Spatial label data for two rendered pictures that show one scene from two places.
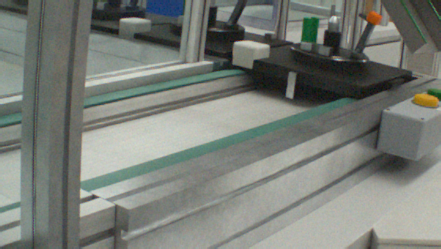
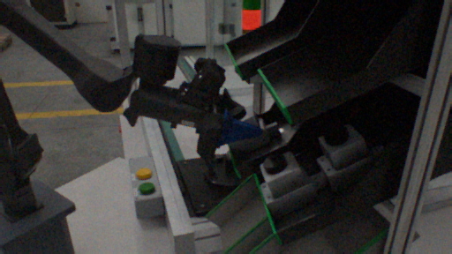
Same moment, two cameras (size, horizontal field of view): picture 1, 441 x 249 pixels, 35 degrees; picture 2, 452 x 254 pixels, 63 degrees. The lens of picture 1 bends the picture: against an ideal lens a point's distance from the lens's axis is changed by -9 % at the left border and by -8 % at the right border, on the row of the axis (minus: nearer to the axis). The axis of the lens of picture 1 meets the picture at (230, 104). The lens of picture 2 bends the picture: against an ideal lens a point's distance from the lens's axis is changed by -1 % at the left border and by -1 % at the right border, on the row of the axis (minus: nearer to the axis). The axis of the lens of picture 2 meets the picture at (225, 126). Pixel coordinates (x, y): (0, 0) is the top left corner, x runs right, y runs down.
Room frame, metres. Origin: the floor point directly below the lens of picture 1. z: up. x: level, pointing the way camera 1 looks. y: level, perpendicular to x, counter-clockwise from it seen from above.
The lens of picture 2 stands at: (1.77, -0.79, 1.51)
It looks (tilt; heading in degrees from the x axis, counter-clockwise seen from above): 26 degrees down; 131
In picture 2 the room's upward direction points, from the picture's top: straight up
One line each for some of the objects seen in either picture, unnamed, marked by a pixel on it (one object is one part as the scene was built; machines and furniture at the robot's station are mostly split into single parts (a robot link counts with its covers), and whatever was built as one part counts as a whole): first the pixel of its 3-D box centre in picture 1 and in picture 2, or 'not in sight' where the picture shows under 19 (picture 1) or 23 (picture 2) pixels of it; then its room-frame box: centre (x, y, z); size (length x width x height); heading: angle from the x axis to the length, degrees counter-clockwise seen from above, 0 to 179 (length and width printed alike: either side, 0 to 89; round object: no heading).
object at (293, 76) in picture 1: (292, 84); not in sight; (1.13, -0.09, 0.95); 0.01 x 0.01 x 0.04; 58
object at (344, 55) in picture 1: (330, 57); (230, 173); (1.24, -0.16, 0.98); 0.14 x 0.14 x 0.02
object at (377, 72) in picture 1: (328, 68); (230, 179); (1.24, -0.16, 0.96); 0.24 x 0.24 x 0.02; 58
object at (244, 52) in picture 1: (250, 55); not in sight; (1.20, -0.02, 0.97); 0.05 x 0.05 x 0.04; 58
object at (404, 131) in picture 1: (422, 122); (145, 184); (1.05, -0.30, 0.93); 0.21 x 0.07 x 0.06; 148
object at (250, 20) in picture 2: not in sight; (251, 18); (1.14, 0.04, 1.33); 0.05 x 0.05 x 0.05
